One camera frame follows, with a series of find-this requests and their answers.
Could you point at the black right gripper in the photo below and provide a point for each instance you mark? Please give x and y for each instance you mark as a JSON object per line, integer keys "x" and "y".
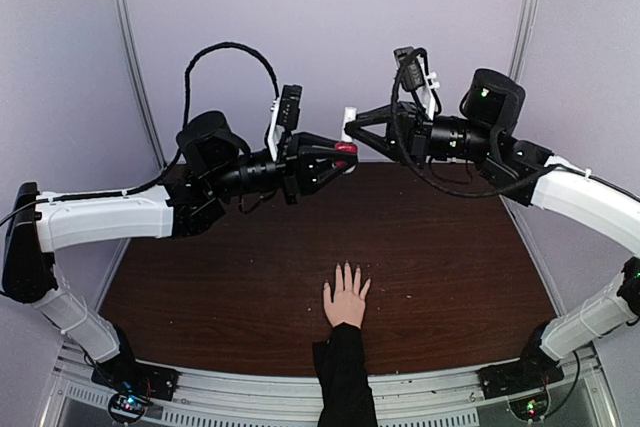
{"x": 415, "y": 128}

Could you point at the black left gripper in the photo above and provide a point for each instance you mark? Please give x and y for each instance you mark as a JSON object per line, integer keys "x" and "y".
{"x": 301, "y": 168}

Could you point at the white nail polish cap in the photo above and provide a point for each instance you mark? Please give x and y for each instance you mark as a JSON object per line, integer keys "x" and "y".
{"x": 349, "y": 115}

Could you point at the red nail polish bottle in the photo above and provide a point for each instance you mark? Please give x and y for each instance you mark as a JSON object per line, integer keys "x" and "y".
{"x": 346, "y": 147}

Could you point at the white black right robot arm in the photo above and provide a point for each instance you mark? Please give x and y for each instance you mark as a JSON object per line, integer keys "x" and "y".
{"x": 524, "y": 172}

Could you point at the black sleeved forearm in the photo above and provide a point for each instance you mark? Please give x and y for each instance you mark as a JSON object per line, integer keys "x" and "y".
{"x": 339, "y": 365}

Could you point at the mannequin hand with long nails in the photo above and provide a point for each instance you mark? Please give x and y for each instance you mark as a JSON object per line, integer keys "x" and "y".
{"x": 344, "y": 301}

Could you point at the left round circuit board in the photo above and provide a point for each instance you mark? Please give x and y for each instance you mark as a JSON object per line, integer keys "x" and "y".
{"x": 127, "y": 408}

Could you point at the round circuit board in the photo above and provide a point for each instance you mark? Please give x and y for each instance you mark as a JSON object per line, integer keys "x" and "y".
{"x": 529, "y": 408}
{"x": 127, "y": 408}

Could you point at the right round circuit board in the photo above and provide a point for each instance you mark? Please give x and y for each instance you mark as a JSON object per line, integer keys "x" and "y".
{"x": 529, "y": 408}

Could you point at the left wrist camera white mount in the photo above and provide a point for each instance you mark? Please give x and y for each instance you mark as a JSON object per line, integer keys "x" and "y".
{"x": 285, "y": 112}

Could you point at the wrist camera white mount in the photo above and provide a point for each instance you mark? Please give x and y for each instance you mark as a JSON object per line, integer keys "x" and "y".
{"x": 417, "y": 77}
{"x": 285, "y": 112}

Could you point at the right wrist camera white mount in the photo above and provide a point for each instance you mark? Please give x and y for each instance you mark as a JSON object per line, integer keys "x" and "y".
{"x": 417, "y": 77}

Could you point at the right aluminium corner post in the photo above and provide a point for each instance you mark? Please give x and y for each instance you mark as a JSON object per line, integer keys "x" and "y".
{"x": 523, "y": 35}

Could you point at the aluminium corner post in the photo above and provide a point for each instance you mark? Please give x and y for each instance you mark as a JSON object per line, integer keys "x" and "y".
{"x": 523, "y": 35}
{"x": 137, "y": 81}

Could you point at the aluminium front frame rail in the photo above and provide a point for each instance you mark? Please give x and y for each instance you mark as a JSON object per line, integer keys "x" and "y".
{"x": 439, "y": 398}

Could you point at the left aluminium corner post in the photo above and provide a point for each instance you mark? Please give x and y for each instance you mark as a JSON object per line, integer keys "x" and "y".
{"x": 137, "y": 81}

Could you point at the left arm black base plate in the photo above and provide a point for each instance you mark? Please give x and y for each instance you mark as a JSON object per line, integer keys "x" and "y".
{"x": 132, "y": 377}

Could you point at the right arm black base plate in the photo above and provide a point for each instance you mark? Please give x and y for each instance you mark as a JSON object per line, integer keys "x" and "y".
{"x": 517, "y": 376}

